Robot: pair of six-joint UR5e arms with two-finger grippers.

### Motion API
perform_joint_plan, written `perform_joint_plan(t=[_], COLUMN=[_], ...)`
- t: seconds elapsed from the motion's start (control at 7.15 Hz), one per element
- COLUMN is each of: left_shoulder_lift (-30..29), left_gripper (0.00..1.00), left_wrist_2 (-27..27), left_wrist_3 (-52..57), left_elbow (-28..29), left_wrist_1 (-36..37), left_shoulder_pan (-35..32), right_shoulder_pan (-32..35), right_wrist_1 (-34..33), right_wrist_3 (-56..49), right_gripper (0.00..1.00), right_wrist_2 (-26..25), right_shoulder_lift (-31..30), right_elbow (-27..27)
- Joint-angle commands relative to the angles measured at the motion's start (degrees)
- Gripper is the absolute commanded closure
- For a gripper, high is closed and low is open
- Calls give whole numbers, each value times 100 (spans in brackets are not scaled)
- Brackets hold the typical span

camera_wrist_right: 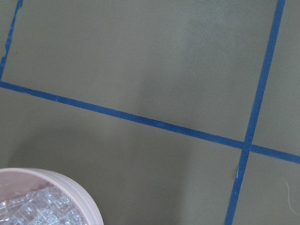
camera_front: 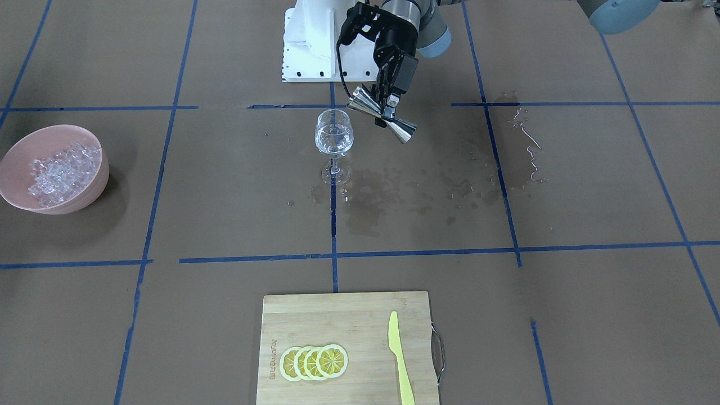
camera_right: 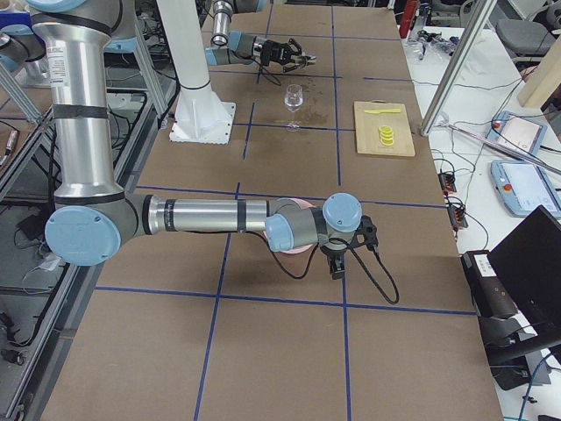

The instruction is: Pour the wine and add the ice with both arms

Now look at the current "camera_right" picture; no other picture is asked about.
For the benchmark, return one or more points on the teach pendant far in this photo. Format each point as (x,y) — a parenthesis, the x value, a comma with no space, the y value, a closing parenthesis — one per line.
(521,134)

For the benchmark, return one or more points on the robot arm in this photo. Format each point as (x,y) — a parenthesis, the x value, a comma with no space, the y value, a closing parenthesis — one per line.
(235,47)
(93,215)

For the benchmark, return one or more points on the teach pendant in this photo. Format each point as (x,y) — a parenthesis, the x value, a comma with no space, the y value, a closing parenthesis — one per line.
(523,187)
(521,134)

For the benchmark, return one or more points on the bamboo cutting board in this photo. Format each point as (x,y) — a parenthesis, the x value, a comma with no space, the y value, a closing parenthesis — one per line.
(367,130)

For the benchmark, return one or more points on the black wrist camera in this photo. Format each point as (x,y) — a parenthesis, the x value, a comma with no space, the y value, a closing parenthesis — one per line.
(366,234)

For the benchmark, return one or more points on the teach pendant near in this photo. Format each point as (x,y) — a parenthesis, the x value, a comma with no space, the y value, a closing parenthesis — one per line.
(523,187)

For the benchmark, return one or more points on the pink bowl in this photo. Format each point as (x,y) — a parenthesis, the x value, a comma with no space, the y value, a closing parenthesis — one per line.
(290,226)

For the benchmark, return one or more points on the red cylinder bottle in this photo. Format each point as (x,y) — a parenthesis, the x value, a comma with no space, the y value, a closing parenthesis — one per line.
(407,18)

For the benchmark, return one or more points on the steel jigger cup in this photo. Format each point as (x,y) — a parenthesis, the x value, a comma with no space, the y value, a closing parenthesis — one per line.
(304,60)

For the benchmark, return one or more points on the yellow plastic knife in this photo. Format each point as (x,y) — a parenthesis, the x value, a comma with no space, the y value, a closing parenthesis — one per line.
(382,111)

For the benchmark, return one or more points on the blue storage bin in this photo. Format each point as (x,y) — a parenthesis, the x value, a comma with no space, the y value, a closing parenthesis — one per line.
(14,12)

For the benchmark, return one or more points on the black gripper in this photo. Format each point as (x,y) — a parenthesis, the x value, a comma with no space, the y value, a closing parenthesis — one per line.
(334,254)
(275,52)

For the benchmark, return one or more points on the black laptop monitor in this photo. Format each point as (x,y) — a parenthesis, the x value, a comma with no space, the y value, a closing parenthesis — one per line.
(527,262)

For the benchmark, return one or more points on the clear wine glass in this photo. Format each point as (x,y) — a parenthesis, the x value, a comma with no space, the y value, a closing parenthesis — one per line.
(293,101)

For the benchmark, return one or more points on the grey office chair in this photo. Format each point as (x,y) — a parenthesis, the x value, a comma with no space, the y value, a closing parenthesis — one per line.
(530,39)

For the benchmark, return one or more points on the metal rod green clamp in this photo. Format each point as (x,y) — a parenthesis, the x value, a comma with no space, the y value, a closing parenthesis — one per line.
(509,151)

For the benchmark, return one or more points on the aluminium frame post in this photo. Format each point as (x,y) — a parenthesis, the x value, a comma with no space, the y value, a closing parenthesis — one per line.
(477,21)

